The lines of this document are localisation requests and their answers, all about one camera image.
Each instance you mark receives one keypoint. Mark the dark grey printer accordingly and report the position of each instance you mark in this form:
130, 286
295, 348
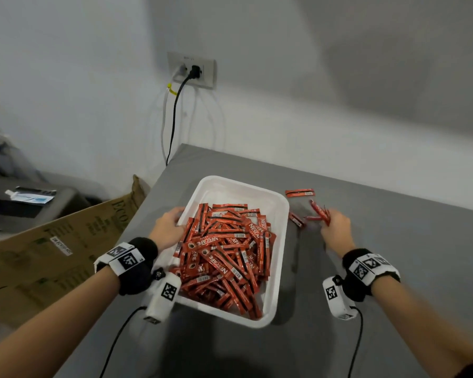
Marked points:
23, 220

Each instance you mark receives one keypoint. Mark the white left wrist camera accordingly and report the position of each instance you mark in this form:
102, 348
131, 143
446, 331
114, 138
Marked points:
161, 307

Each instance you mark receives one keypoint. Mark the white plastic tray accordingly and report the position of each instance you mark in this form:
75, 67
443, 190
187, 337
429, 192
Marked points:
228, 188

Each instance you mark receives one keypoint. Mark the white and blue packet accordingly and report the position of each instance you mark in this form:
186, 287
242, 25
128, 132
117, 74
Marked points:
31, 197

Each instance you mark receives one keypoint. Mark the black power plug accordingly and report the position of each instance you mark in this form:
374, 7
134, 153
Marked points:
194, 72

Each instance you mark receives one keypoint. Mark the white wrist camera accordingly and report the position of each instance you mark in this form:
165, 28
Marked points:
339, 305
161, 307

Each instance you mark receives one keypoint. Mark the black right wristband with markers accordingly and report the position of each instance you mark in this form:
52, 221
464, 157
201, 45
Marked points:
354, 289

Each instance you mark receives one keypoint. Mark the brown cardboard box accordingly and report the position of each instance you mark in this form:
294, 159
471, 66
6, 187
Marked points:
63, 248

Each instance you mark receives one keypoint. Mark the person's right hand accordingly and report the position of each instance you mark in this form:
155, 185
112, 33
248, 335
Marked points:
337, 236

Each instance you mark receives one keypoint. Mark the pile of red coffee sachets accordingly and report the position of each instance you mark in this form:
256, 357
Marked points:
220, 263

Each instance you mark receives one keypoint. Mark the grey wall socket plate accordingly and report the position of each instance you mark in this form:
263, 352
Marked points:
209, 72

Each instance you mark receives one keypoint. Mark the person's right forearm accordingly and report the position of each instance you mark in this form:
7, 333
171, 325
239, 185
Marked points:
425, 326

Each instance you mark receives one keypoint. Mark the person's left forearm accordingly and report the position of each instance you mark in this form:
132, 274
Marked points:
51, 334

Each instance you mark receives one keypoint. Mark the black wristband with markers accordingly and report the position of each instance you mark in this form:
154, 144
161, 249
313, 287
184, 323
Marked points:
138, 275
354, 289

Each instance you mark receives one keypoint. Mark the black left wristband with markers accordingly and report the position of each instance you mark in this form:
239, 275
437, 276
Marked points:
138, 275

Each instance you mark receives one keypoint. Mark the person's left hand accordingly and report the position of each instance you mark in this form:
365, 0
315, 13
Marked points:
165, 232

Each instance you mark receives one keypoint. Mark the flat black device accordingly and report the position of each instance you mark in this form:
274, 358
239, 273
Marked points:
39, 190

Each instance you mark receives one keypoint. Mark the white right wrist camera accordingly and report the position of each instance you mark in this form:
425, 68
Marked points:
339, 305

